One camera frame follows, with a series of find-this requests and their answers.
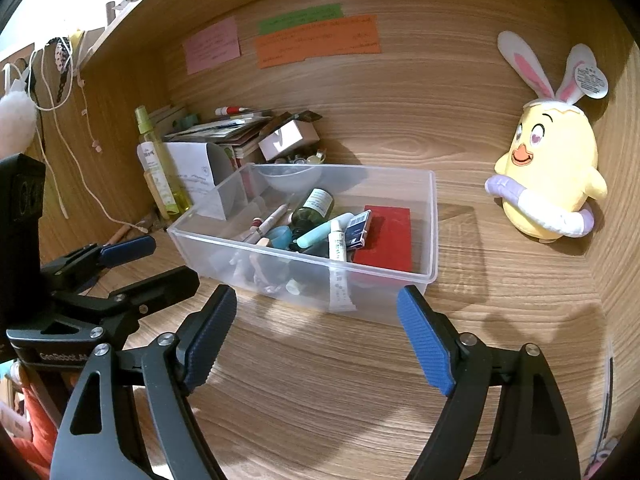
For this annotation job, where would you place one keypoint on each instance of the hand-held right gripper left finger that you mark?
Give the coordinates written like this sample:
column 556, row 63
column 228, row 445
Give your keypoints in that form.
column 212, row 340

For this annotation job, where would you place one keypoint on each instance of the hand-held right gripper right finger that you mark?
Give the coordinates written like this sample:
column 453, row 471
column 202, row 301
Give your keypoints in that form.
column 427, row 345

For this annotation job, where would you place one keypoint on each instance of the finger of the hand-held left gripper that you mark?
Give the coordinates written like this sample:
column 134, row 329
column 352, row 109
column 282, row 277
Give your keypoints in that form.
column 127, row 250
column 170, row 285

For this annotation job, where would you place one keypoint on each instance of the clear plastic storage box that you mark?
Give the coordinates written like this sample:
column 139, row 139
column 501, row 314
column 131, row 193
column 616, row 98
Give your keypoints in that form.
column 380, row 295

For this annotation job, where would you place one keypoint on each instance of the blue tape roll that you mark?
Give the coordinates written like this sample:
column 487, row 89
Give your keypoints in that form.
column 280, row 234

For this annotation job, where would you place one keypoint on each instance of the small blue pack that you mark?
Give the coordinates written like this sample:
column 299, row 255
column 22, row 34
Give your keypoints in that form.
column 357, row 230

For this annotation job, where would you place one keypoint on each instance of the mint green tube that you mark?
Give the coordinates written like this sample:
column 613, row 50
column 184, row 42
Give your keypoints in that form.
column 315, row 235

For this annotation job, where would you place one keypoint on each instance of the beige wooden stick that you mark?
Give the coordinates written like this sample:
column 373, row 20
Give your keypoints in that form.
column 120, row 235

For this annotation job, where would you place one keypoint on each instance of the green spray bottle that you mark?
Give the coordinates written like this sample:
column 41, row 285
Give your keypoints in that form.
column 160, row 180

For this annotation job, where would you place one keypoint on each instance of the white fluffy pompom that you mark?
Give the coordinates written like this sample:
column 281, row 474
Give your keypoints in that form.
column 15, row 120

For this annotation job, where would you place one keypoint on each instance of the white printed paper box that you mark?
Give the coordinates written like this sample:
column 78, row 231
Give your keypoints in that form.
column 195, row 175

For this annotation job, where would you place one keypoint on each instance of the white printed tube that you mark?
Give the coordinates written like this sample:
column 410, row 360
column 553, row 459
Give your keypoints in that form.
column 337, row 240

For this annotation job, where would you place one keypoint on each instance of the stack of books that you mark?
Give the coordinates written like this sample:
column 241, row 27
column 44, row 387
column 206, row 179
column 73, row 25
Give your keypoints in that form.
column 220, row 132

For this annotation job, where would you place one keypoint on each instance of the clear plastic bowl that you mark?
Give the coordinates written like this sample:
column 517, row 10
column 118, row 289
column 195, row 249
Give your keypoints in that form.
column 290, row 177

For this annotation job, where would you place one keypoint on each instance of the dark green glass bottle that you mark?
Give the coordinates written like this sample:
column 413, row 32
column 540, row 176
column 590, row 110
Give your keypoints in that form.
column 315, row 202

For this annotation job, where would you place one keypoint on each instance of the red white marker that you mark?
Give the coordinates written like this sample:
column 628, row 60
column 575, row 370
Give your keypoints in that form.
column 232, row 110

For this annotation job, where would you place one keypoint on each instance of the small white carton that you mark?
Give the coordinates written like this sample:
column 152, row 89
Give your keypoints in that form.
column 285, row 140

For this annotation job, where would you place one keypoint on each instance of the pile of small metal caps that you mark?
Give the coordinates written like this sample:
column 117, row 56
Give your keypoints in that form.
column 305, row 156

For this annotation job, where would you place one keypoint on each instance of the person's orange clothing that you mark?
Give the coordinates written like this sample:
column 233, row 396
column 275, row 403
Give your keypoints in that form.
column 35, row 425

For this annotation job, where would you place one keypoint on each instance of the yellow chick plush bunny ears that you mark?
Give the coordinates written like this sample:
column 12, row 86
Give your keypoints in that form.
column 550, row 160

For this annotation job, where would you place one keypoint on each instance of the pink paper note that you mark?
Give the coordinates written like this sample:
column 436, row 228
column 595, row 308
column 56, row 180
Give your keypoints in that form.
column 212, row 45

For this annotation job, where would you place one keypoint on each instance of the orange paper note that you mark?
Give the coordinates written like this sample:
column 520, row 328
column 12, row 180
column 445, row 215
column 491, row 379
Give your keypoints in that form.
column 320, row 42

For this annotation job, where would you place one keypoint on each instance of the green paper note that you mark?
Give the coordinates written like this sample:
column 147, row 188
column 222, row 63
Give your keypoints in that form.
column 300, row 17

